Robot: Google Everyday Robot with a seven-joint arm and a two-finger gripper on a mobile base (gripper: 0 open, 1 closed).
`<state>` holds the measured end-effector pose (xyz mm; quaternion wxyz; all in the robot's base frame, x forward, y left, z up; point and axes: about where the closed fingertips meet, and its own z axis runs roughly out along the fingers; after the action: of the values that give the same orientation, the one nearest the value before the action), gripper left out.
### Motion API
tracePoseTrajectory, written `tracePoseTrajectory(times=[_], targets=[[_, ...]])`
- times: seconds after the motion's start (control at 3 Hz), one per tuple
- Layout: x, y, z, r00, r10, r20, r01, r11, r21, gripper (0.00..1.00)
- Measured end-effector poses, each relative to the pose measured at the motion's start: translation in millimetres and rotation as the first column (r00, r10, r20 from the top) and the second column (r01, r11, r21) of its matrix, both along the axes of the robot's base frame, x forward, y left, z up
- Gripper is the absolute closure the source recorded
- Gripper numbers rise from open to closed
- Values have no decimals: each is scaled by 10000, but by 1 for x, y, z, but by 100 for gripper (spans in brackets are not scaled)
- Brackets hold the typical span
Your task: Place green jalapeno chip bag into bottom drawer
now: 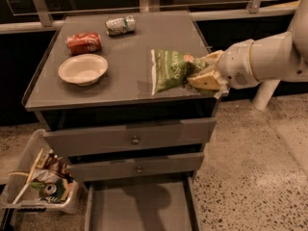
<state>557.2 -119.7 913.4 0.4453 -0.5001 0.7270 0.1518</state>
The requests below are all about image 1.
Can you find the grey drawer cabinet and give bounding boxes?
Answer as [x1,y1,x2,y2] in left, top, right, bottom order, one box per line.
[21,11,231,231]

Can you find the green white soda can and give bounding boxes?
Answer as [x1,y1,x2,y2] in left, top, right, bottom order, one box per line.
[105,15,136,37]

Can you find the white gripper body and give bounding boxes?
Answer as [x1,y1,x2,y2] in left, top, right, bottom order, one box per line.
[218,39,259,90]

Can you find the white paper bowl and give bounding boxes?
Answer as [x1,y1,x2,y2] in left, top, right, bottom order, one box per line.
[58,54,108,86]

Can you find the clear plastic bin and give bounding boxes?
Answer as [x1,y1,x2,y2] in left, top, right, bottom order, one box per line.
[1,129,79,214]

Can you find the red soda can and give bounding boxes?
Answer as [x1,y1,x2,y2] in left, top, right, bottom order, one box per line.
[65,33,101,55]

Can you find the grey open bottom drawer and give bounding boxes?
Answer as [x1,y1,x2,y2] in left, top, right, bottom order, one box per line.
[85,173,202,231]

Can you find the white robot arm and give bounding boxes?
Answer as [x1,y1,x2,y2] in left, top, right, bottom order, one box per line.
[187,0,308,91]

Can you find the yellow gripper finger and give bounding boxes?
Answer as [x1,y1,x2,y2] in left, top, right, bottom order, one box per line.
[187,69,229,99]
[201,50,223,65]

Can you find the brown snack wrapper in bin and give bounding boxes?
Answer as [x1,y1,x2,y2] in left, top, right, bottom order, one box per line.
[35,152,73,183]

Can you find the grey top drawer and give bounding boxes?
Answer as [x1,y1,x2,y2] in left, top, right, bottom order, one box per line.
[44,118,216,157]

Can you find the green jalapeno chip bag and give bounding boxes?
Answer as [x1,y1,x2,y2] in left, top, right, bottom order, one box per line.
[151,49,209,94]

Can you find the grey middle drawer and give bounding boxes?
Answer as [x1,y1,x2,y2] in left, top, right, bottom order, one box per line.
[68,152,204,182]

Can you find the white diagonal support pole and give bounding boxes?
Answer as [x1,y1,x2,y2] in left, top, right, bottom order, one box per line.
[252,80,280,111]

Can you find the metal railing with glass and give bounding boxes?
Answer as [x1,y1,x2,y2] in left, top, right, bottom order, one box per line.
[0,0,303,35]

